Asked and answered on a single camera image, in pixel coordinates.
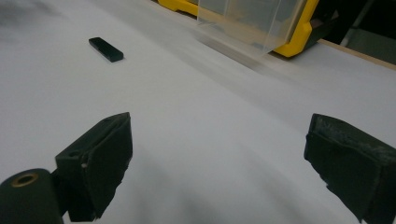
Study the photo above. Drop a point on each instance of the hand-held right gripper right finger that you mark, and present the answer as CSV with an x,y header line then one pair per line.
x,y
351,171

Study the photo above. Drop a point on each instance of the clear plastic bin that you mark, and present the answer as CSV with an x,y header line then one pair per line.
x,y
246,25

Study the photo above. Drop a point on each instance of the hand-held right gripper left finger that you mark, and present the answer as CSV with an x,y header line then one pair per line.
x,y
96,168

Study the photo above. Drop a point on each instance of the yellow organizer case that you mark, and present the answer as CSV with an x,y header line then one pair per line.
x,y
299,34

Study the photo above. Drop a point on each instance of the small black rectangular block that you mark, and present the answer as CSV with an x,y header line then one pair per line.
x,y
106,49

